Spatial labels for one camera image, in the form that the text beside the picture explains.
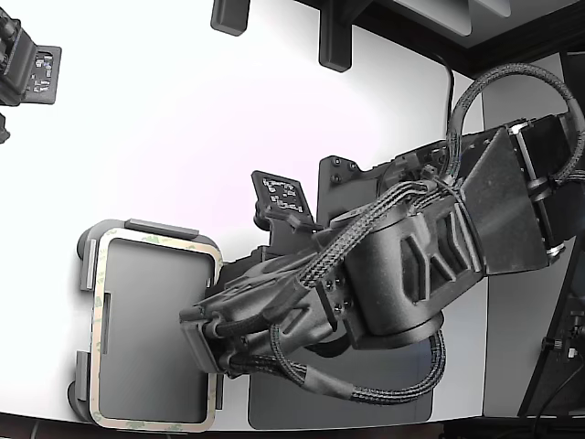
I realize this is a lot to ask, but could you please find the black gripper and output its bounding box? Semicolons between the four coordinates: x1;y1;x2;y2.
177;246;342;379

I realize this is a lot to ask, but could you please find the beige adhesive tape frame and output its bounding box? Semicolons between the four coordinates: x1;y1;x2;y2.
90;230;219;434

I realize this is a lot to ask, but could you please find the light gray plastic box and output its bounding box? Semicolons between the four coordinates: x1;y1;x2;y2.
67;218;225;434

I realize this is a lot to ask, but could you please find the dark gray foam pad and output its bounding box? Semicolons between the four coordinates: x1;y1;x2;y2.
248;337;434;430

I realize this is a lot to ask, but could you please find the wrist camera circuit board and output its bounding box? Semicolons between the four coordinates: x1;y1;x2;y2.
250;170;317;230

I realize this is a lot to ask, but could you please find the black braided cable bundle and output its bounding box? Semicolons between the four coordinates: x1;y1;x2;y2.
292;180;458;294

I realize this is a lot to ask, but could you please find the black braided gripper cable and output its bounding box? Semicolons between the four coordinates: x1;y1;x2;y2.
228;327;447;406

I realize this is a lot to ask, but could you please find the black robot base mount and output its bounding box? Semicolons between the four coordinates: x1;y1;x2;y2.
318;156;399;230

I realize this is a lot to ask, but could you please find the small black bracket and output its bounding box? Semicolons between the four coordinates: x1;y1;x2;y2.
209;0;251;37

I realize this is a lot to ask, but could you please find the tall black bracket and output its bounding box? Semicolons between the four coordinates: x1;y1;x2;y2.
318;0;354;73

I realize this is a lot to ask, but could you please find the black camera with circuit board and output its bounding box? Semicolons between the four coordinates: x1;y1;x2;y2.
0;0;63;109

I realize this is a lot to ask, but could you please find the thin black cable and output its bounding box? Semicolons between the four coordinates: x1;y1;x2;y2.
429;52;456;136

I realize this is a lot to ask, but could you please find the long black braided cable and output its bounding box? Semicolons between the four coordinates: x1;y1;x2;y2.
445;63;585;184

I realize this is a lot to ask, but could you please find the black shelf rail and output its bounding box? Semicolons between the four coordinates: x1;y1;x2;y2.
296;0;585;83

